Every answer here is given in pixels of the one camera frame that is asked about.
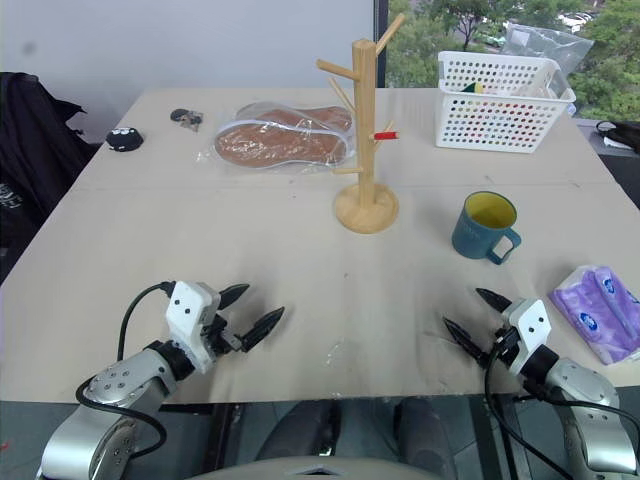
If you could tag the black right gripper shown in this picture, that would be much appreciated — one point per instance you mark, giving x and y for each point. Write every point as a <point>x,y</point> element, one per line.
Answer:
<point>507,350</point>

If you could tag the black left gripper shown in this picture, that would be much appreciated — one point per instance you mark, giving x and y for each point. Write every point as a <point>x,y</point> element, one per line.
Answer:
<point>220,341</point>

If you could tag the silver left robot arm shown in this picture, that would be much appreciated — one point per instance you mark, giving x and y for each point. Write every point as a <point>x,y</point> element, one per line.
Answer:
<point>120,381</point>

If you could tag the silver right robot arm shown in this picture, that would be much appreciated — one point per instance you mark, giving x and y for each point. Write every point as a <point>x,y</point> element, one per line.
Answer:
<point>585,390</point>

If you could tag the teal mug yellow inside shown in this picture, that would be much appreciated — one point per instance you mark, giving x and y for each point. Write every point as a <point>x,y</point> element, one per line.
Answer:
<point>472,236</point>

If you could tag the wooden mug tree stand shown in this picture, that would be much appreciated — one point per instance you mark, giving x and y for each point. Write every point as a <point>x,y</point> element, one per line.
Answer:
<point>363,125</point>

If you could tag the purple tissue pack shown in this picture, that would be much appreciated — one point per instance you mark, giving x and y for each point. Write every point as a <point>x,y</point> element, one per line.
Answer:
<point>600,312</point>

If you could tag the grey robot torso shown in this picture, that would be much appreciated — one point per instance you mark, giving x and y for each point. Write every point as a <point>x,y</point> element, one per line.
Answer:
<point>310,469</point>

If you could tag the white perforated plastic basket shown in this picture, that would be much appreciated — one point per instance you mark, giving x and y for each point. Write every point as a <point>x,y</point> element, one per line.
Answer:
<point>492,125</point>

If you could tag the keys bunch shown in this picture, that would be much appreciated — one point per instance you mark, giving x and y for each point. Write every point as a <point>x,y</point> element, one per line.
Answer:
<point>186,118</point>

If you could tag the red tape mark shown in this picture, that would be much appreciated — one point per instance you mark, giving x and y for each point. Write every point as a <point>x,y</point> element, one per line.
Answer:
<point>386,135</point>

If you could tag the black plush toy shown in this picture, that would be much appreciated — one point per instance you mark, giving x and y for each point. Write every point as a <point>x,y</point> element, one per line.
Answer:
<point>124,140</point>

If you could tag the yellow green sponge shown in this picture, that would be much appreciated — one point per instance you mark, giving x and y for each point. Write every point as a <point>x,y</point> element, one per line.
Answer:
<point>475,89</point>

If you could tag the black jacket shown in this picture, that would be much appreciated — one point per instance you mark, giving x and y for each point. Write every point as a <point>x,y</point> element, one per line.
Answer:
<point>35,165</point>

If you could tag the clear plastic bag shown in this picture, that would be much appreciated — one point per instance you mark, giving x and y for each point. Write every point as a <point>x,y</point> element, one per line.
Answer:
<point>566,47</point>

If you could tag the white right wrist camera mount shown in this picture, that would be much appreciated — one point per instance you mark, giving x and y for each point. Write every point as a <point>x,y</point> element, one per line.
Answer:
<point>532,325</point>

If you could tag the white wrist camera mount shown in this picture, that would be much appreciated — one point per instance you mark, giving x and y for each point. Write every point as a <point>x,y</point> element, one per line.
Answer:
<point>532,325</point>
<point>187,311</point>

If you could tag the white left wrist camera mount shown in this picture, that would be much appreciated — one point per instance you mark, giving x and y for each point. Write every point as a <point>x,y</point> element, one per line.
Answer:
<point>187,311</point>

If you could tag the dark window frame post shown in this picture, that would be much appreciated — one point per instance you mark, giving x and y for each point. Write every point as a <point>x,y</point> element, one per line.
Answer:
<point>381,35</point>

